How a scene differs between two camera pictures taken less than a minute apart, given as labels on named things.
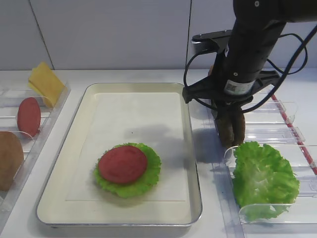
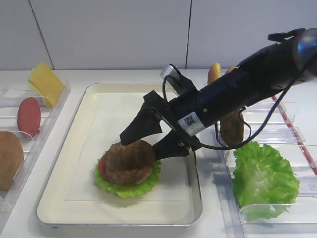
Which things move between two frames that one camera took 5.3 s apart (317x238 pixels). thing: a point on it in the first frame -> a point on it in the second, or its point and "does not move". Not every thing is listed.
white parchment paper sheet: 152,119 does not move
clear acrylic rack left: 11,98 does not move
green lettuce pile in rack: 264,184 does not move
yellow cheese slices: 43,80 does not move
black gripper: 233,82 -> 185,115
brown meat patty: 227,131 -> 131,164
